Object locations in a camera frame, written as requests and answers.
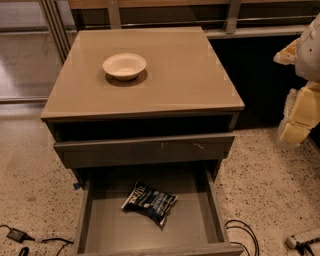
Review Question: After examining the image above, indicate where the open grey middle drawer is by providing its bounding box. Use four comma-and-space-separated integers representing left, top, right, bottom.
73, 168, 244, 256

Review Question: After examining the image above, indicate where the closed grey top drawer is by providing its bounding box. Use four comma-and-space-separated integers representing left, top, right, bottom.
54, 133, 234, 169

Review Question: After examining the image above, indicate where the white paper bowl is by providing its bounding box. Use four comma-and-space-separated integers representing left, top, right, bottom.
102, 53, 147, 81

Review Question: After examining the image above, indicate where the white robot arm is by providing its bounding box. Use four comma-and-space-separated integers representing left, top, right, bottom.
273, 14, 320, 146

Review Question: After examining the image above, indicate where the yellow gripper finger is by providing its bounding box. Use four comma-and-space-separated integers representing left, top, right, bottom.
278, 81, 320, 145
273, 39, 299, 65

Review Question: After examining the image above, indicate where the black cable on floor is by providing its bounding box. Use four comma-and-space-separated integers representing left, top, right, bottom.
224, 218, 261, 256

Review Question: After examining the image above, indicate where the blue tape piece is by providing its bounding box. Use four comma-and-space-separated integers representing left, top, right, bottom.
73, 182, 82, 190

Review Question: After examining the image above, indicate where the grey drawer cabinet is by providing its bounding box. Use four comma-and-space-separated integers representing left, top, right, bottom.
40, 26, 246, 256

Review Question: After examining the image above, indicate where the metal window railing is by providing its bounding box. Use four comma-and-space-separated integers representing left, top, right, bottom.
36, 0, 320, 60

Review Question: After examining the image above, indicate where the blue chip bag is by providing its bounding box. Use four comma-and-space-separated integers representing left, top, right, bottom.
121, 181, 177, 226

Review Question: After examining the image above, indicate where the black adapter cable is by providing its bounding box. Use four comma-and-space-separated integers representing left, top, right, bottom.
0, 223, 75, 256

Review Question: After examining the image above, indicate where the black power adapter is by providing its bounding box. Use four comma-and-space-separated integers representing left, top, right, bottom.
6, 228, 34, 243

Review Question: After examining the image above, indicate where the white power strip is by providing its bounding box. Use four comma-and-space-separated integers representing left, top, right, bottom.
285, 227, 320, 250

